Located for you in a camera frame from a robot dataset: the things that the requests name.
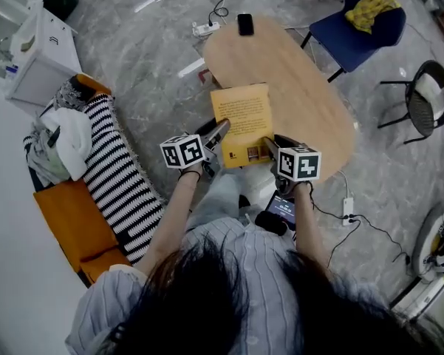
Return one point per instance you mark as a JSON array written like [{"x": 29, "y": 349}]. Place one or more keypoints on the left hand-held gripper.
[{"x": 182, "y": 152}]

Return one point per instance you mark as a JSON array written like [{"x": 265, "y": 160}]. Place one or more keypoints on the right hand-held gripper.
[{"x": 299, "y": 165}]

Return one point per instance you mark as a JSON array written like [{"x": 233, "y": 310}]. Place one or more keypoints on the yellow book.
[{"x": 244, "y": 109}]

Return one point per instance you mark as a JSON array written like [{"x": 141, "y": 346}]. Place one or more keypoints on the orange sofa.
[{"x": 92, "y": 83}]

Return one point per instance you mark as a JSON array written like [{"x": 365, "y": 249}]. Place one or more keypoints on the person's right forearm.
[{"x": 310, "y": 228}]

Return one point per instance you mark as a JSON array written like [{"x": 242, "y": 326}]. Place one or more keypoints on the person's left forearm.
[{"x": 170, "y": 220}]

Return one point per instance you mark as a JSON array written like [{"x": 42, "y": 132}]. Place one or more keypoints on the oval wooden table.
[{"x": 299, "y": 87}]

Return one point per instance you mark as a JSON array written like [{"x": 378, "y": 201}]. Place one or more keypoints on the black wristband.
[{"x": 190, "y": 173}]

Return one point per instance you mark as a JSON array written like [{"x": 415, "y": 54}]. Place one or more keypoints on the lit-screen phone at waist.
[{"x": 282, "y": 209}]

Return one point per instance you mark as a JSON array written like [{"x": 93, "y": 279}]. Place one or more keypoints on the person's black shoe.
[{"x": 244, "y": 200}]

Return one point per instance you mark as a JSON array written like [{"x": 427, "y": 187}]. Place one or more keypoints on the person's light jeans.
[{"x": 214, "y": 202}]

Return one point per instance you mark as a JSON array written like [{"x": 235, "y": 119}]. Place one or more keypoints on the black waist pouch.
[{"x": 271, "y": 223}]

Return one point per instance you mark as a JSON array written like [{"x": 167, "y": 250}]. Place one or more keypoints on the white power strip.
[
  {"x": 206, "y": 29},
  {"x": 348, "y": 205}
]

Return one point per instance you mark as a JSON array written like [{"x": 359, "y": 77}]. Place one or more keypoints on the black and white striped blanket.
[{"x": 111, "y": 168}]

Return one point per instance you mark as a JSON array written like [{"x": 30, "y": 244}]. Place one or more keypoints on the black phone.
[{"x": 245, "y": 24}]

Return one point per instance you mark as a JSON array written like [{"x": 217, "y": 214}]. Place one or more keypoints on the blue chair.
[{"x": 343, "y": 43}]

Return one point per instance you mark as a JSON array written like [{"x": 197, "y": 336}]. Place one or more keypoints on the person's pale striped shirt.
[{"x": 258, "y": 272}]

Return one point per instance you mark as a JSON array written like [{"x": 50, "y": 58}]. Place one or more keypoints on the black chair with pale cushion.
[{"x": 425, "y": 105}]

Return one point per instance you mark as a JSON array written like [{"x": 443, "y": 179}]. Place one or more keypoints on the yellow checked cloth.
[{"x": 373, "y": 6}]

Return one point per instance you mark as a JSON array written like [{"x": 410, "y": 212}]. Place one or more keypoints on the white round machine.
[{"x": 425, "y": 235}]

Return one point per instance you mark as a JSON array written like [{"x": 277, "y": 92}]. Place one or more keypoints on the pale green cloth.
[{"x": 44, "y": 165}]

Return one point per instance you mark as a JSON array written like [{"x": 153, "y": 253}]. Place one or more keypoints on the white cabinet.
[{"x": 44, "y": 61}]

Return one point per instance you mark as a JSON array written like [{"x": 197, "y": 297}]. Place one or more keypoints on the white curved counter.
[{"x": 421, "y": 298}]

